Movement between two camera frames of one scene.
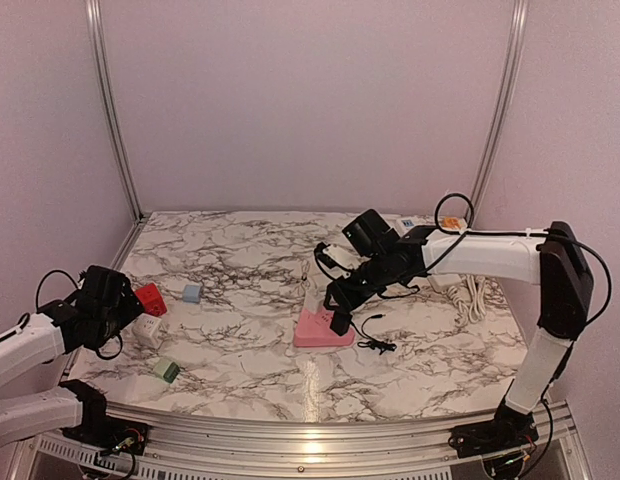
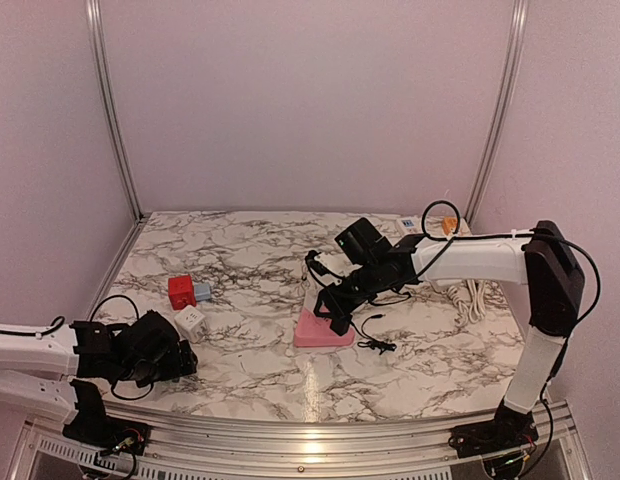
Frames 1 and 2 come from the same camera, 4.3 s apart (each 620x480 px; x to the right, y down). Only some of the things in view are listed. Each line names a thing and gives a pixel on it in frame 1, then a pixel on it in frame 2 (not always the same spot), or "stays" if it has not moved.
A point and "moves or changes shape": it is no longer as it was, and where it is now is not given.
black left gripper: (126, 311) -> (174, 370)
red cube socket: (151, 300) -> (181, 292)
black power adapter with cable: (341, 321) stays
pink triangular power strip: (314, 330) stays
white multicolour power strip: (405, 224) stays
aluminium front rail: (187, 448) stays
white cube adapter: (146, 328) moves or changes shape
